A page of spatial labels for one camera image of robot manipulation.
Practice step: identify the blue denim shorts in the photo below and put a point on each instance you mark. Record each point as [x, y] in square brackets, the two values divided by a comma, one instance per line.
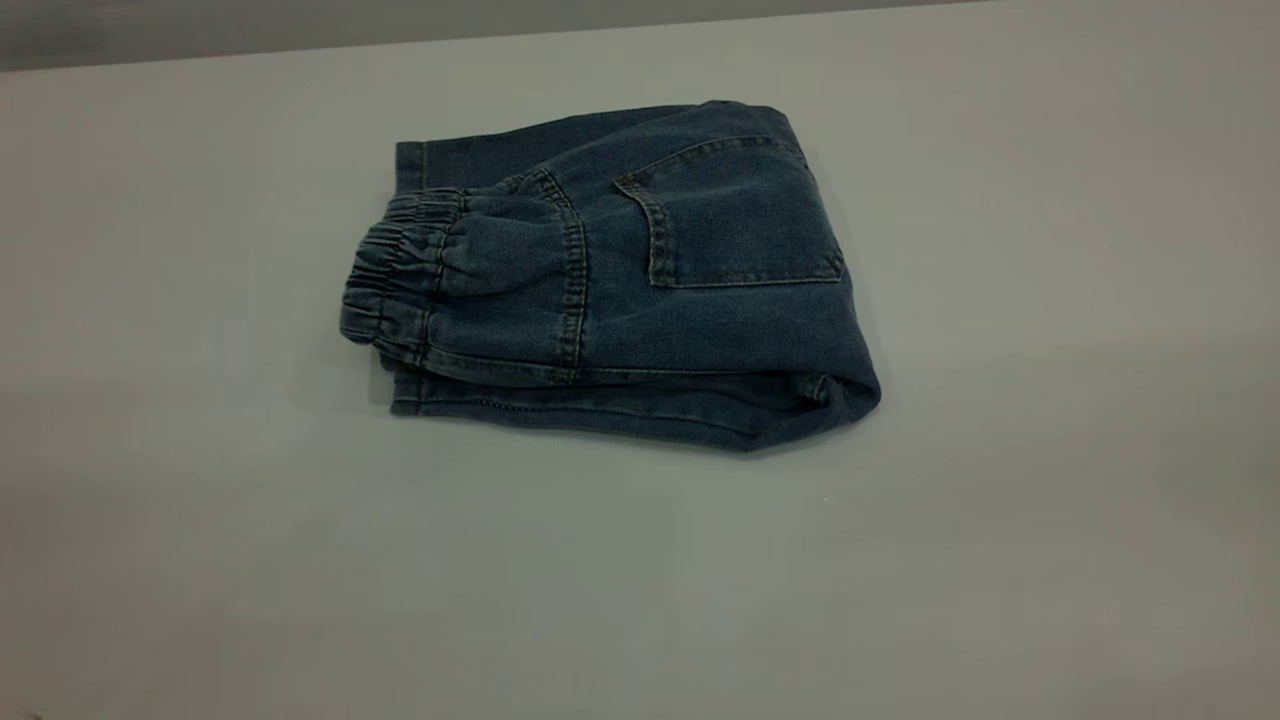
[640, 300]

